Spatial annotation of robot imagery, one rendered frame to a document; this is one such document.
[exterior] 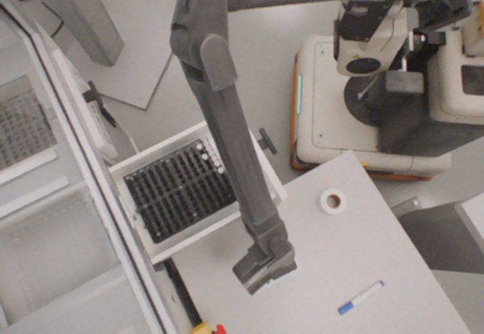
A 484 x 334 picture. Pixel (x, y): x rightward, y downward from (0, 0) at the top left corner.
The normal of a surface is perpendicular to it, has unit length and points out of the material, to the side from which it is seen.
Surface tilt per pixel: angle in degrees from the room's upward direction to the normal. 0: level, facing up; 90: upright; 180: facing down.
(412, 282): 0
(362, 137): 0
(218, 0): 48
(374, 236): 0
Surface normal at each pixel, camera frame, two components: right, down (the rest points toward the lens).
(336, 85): 0.02, -0.25
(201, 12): 0.46, 0.38
